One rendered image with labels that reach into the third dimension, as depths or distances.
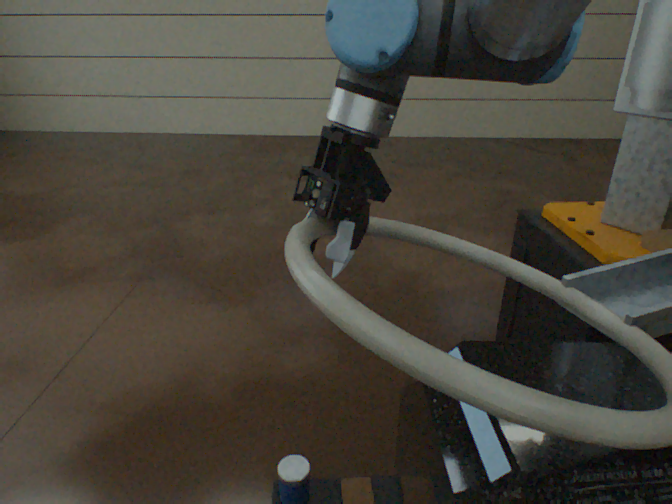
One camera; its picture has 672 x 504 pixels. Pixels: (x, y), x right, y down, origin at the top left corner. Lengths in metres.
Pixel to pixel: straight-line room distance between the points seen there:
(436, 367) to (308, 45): 6.41
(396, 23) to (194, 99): 6.65
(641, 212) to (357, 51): 1.46
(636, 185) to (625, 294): 0.98
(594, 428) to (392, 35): 0.38
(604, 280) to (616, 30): 6.56
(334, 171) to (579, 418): 0.41
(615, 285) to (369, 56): 0.57
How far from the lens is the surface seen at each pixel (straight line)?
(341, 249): 0.68
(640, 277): 0.93
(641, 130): 1.81
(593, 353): 1.12
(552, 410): 0.41
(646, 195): 1.82
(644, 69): 1.73
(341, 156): 0.64
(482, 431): 0.90
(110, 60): 7.47
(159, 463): 1.95
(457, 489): 0.88
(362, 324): 0.41
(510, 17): 0.41
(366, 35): 0.50
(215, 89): 7.00
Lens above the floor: 1.41
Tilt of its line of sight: 26 degrees down
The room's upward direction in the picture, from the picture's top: straight up
